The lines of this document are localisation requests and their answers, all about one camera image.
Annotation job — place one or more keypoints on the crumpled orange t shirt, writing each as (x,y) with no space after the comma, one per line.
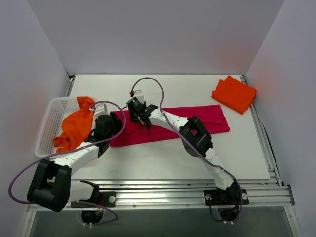
(75,127)

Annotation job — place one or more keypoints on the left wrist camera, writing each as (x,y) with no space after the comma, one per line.
(99,110)

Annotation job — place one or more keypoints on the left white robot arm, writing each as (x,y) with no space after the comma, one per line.
(52,186)

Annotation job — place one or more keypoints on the white plastic basket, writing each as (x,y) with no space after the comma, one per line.
(58,109)

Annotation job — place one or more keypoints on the folded orange t shirt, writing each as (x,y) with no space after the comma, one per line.
(234,94)

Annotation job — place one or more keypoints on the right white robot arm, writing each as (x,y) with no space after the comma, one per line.
(195,137)

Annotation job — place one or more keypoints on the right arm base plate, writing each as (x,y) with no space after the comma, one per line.
(218,197)

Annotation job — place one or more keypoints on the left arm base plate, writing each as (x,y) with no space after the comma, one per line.
(105,199)

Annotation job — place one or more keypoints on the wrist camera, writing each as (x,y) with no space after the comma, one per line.
(139,95)
(99,110)

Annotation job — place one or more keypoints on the aluminium rail frame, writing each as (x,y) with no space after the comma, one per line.
(162,176)

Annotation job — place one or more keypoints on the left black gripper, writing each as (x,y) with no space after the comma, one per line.
(116,121)

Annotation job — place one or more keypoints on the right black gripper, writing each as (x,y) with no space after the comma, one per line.
(142,118)

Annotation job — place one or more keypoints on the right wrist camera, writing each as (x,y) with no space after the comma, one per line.
(139,95)

